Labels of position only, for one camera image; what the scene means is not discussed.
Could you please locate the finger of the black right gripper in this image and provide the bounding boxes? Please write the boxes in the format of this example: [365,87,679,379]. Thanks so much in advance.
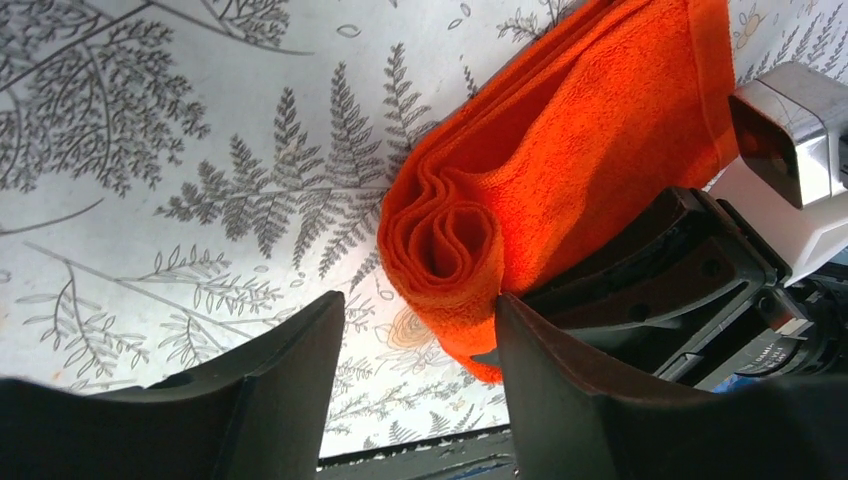
[523,187,791,331]

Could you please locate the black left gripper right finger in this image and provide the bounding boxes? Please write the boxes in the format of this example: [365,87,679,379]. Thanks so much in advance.
[495,295,847,479]

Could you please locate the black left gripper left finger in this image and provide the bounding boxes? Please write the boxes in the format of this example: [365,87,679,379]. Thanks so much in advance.
[1,291,345,479]

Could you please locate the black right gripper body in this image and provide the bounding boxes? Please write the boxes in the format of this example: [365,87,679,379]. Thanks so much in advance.
[596,261,848,395]

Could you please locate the orange towel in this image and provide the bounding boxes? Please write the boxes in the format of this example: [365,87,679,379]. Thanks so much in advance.
[377,1,738,383]

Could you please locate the floral patterned table mat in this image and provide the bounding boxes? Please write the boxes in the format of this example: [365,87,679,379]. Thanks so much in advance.
[0,0,848,458]

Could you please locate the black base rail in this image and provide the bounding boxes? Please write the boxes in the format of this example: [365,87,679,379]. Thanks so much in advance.
[315,425,519,480]

